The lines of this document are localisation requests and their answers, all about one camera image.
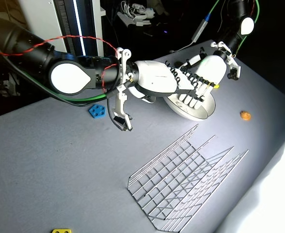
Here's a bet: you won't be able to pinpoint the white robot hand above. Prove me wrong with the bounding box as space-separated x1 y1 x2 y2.
127 59 204 104
174 47 227 109

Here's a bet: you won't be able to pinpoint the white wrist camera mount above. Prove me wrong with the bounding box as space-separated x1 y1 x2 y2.
107 47 135 132
210 40 242 81

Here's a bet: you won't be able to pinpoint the blue pentagon block with holes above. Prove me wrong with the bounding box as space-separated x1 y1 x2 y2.
88 103 109 119

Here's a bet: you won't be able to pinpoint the wire dish rack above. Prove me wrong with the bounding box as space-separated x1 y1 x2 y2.
127 124 249 231

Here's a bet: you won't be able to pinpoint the white spare robot hand parts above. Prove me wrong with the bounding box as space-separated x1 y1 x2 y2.
117 1 155 27

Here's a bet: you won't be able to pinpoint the grey usb adapter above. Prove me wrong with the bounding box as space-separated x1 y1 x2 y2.
191 19 210 42

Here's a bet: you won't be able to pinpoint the thin white cable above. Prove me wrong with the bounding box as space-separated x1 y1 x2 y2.
169 40 196 53

